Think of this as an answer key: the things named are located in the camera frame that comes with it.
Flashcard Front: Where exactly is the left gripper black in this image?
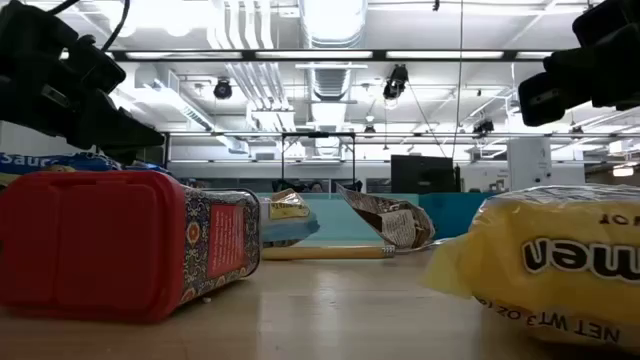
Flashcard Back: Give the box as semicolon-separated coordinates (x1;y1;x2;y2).
0;0;166;167

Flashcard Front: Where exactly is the blue soy sauce ramen packet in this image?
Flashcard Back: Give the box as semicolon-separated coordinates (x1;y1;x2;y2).
0;151;171;190

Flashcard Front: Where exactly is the yellow ramen noodle packet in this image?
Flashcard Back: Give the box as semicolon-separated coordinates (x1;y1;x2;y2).
418;183;640;354

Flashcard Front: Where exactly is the multicoloured ramen noodle packet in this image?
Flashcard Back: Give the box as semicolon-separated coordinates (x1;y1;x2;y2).
258;188;321;250

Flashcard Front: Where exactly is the spoon with orange handle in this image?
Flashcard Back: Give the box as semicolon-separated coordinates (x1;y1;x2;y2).
260;236;454;262

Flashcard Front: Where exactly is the brown taco seasoning packet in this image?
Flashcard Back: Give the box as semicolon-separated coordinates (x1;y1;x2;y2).
335;182;437;250

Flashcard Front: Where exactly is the smoked paprika spice tin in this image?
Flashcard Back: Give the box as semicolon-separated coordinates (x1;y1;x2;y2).
0;169;262;325

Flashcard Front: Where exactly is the white cabinet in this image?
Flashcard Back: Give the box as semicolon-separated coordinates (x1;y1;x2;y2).
506;137;554;192

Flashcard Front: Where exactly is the blue plastic bin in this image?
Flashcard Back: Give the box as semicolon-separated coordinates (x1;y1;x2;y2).
417;191;499;241

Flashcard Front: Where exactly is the black monitor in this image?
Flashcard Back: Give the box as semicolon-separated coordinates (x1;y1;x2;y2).
390;154;462;195

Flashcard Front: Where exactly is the overhead light bar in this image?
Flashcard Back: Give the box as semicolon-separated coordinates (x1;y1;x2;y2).
107;48;559;63

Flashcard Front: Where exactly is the green translucent plastic bin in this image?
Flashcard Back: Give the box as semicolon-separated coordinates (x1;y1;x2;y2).
255;192;422;247

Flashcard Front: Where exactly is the long black room frame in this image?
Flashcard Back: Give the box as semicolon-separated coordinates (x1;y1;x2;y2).
163;130;640;166

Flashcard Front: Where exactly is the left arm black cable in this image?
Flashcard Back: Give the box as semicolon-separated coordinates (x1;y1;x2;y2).
49;0;132;52

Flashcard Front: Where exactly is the thin hanging cable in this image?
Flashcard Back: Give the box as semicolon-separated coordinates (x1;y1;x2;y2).
451;0;464;161

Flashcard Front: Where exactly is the small black frame stand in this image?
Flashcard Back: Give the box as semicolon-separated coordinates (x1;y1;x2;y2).
279;130;358;194

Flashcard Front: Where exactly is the silver ventilation duct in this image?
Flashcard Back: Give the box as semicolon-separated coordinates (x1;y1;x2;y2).
298;0;370;159

